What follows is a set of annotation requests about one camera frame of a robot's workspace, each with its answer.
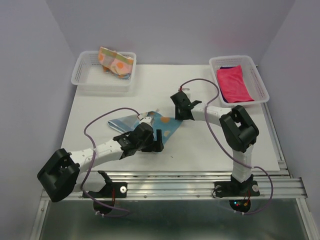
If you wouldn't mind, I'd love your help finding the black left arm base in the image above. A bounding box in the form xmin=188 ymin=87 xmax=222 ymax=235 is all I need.
xmin=88 ymin=170 xmax=129 ymax=217

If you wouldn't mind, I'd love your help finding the orange dotted patterned towel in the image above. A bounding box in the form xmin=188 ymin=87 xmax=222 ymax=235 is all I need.
xmin=97 ymin=46 xmax=134 ymax=79

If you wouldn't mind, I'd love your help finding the white left plastic basket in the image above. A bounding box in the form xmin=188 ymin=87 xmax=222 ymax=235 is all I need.
xmin=71 ymin=50 xmax=137 ymax=93

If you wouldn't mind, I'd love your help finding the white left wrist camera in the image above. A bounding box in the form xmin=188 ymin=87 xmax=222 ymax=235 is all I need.
xmin=137 ymin=112 xmax=154 ymax=127

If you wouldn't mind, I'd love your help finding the pink towel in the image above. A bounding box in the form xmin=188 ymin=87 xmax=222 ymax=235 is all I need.
xmin=216 ymin=65 xmax=254 ymax=104

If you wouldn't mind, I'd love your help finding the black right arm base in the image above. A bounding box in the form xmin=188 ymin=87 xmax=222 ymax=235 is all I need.
xmin=212 ymin=174 xmax=261 ymax=214

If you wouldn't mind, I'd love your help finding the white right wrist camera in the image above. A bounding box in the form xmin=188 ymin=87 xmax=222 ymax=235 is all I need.
xmin=178 ymin=86 xmax=191 ymax=97

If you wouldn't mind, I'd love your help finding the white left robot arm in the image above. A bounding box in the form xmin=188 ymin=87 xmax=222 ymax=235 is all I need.
xmin=37 ymin=122 xmax=164 ymax=203

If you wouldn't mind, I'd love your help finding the aluminium mounting rail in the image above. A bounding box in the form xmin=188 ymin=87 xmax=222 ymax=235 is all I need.
xmin=41 ymin=170 xmax=307 ymax=201

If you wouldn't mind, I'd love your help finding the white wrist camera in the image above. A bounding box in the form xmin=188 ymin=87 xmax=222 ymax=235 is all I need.
xmin=137 ymin=112 xmax=154 ymax=127
xmin=178 ymin=86 xmax=191 ymax=97

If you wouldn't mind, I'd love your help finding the white right plastic basket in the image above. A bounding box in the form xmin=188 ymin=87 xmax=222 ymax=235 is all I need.
xmin=209 ymin=55 xmax=270 ymax=106

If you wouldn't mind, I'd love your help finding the light blue patterned towel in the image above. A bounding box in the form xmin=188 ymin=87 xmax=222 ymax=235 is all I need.
xmin=107 ymin=111 xmax=182 ymax=145

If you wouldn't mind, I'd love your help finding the white plastic basket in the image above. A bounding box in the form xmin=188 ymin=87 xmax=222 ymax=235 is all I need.
xmin=71 ymin=50 xmax=137 ymax=93
xmin=209 ymin=55 xmax=270 ymax=106

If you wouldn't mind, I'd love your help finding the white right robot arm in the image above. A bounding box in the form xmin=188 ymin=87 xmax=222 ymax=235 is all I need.
xmin=170 ymin=91 xmax=259 ymax=195

